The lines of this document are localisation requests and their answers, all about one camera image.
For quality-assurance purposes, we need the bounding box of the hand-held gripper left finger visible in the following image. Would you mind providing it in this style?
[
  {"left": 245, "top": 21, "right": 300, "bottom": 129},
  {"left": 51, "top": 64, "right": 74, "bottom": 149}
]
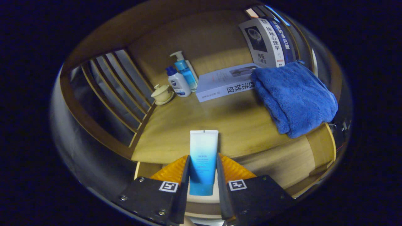
[{"left": 116, "top": 154, "right": 191, "bottom": 226}]

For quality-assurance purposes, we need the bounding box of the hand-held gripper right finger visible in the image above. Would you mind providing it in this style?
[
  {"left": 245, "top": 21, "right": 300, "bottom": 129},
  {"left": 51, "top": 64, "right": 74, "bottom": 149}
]
[{"left": 216, "top": 153, "right": 296, "bottom": 222}]

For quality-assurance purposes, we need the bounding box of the blue cosmetic tube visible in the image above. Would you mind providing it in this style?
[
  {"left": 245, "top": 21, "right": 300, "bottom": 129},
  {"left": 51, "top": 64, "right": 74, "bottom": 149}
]
[{"left": 189, "top": 130, "right": 219, "bottom": 196}]

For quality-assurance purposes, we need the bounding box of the wooden drawer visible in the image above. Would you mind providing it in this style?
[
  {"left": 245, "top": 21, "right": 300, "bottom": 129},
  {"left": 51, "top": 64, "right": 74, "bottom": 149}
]
[{"left": 133, "top": 122, "right": 337, "bottom": 220}]

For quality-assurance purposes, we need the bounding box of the wooden countertop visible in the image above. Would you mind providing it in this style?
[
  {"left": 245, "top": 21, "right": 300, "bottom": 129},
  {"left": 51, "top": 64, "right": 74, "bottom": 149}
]
[{"left": 130, "top": 85, "right": 329, "bottom": 165}]

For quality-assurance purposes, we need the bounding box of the cream lidded teacup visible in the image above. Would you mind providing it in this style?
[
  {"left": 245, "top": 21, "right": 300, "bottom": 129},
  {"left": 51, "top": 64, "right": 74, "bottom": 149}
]
[{"left": 151, "top": 84, "right": 175, "bottom": 105}]

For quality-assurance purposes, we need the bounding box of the white flat-lying book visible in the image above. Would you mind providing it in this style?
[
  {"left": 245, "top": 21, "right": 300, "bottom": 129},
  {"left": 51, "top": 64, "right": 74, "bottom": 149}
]
[{"left": 195, "top": 63, "right": 263, "bottom": 103}]

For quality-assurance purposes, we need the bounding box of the white lotion bottle blue cap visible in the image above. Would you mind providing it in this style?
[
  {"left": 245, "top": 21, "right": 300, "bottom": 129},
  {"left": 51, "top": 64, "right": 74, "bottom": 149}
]
[{"left": 166, "top": 66, "right": 192, "bottom": 97}]

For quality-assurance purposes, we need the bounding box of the blue folded towel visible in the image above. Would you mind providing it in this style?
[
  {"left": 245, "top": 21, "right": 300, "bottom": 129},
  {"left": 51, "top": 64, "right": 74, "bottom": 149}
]
[{"left": 251, "top": 61, "right": 339, "bottom": 139}]

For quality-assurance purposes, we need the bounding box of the blue pump bottle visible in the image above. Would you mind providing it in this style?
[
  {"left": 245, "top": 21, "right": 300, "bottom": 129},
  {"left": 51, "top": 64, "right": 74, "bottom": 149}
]
[{"left": 170, "top": 51, "right": 198, "bottom": 92}]

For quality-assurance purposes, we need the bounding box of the black backdrop cloth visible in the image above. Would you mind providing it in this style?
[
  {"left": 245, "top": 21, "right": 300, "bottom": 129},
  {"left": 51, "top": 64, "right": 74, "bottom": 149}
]
[{"left": 50, "top": 5, "right": 352, "bottom": 196}]

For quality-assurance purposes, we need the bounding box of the white upright book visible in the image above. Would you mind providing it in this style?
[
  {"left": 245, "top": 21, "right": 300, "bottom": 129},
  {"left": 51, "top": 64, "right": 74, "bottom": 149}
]
[{"left": 239, "top": 18, "right": 285, "bottom": 68}]

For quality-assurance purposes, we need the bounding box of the dark blue upright book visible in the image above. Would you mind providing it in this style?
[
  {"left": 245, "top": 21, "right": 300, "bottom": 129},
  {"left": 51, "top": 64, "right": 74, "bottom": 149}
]
[{"left": 270, "top": 17, "right": 297, "bottom": 65}]

